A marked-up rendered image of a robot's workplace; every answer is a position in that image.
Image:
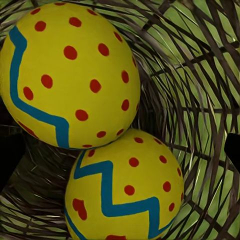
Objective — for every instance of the wicker basket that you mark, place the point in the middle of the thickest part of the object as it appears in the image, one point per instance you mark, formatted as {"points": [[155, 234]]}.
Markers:
{"points": [[53, 213]]}

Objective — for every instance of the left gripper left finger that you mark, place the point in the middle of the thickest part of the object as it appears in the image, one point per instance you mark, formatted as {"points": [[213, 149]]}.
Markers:
{"points": [[12, 149]]}

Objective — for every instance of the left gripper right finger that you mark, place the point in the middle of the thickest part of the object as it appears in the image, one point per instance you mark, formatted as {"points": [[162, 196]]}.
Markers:
{"points": [[232, 149]]}

